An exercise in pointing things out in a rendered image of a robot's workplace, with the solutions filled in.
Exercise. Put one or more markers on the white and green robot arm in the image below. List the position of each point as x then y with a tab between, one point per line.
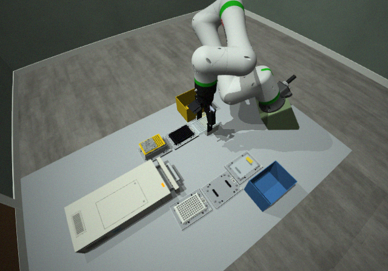
237	59

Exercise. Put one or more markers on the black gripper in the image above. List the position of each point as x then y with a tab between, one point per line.
210	112

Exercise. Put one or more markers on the blue open-top bin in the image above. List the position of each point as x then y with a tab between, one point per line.
269	184

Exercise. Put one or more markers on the yellow waste bin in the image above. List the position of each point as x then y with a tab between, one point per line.
182	102

